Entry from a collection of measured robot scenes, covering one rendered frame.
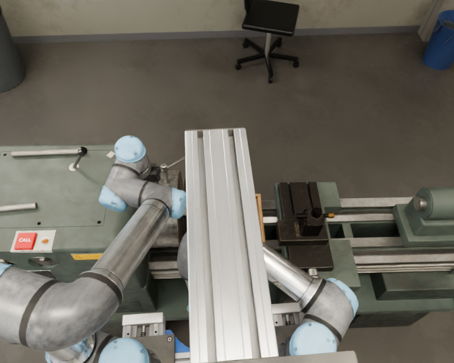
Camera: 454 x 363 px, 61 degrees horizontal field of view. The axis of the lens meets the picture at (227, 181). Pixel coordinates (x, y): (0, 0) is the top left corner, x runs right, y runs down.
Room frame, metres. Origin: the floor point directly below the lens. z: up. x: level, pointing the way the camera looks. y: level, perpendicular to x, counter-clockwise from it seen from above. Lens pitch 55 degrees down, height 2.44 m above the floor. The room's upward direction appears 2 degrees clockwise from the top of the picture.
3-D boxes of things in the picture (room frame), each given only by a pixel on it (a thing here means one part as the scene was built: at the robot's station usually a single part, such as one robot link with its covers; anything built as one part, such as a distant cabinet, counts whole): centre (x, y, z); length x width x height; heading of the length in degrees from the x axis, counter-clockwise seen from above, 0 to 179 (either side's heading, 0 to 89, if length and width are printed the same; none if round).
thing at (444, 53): (3.33, -2.08, 0.24); 0.42 x 0.38 x 0.48; 102
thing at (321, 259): (0.84, -0.35, 0.95); 0.43 x 0.18 x 0.04; 4
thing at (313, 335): (0.24, -0.25, 1.33); 0.13 x 0.12 x 0.14; 146
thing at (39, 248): (0.56, 0.65, 1.23); 0.13 x 0.08 x 0.06; 94
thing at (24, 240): (0.55, 0.67, 1.26); 0.06 x 0.06 x 0.02; 4
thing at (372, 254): (0.83, -0.11, 0.77); 2.10 x 0.34 x 0.18; 94
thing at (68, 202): (0.76, 0.64, 1.06); 0.59 x 0.48 x 0.39; 94
